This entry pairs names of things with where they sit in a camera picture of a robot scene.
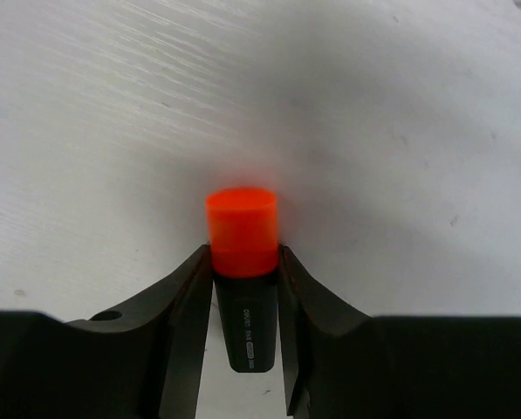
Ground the orange highlighter marker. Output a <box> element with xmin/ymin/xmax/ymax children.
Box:
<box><xmin>205</xmin><ymin>187</ymin><xmax>279</xmax><ymax>374</ymax></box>

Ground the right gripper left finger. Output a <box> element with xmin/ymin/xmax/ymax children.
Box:
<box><xmin>0</xmin><ymin>245</ymin><xmax>212</xmax><ymax>418</ymax></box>

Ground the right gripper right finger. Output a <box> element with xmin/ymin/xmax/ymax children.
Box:
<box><xmin>278</xmin><ymin>246</ymin><xmax>521</xmax><ymax>418</ymax></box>

